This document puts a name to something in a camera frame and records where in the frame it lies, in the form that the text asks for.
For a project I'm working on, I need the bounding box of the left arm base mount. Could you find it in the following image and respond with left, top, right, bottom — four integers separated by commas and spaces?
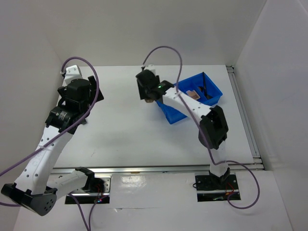
71, 175, 112, 205

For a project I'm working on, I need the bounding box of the aluminium rail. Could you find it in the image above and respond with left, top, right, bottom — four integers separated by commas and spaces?
51, 164, 216, 176
226, 66, 265, 170

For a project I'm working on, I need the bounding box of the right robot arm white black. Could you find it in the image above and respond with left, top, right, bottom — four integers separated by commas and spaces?
136, 69, 230, 189

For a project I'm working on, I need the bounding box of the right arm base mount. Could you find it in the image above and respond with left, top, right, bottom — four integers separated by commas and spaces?
192, 174, 241, 202

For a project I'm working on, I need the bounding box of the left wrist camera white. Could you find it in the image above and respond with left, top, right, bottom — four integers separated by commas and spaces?
60, 65, 82, 85

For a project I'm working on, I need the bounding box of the pink eyeshadow palette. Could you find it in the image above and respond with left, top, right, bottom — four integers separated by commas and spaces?
186, 90, 200, 100

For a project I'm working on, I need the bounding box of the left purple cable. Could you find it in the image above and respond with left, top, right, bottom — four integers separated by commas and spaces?
0, 56, 100, 231

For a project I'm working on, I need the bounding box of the blue plastic divided bin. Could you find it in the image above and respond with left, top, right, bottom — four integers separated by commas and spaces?
156, 73, 223, 124

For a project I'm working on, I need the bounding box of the aluminium rail right side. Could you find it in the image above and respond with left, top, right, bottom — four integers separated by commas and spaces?
226, 66, 265, 170

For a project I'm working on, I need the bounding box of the black slim makeup brush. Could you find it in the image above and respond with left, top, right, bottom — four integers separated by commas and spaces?
202, 72, 212, 100

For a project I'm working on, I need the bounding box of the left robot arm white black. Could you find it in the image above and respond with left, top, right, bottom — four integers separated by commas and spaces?
1, 76, 103, 216

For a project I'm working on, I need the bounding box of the aluminium rail front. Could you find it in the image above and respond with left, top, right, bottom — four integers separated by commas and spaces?
51, 164, 216, 176

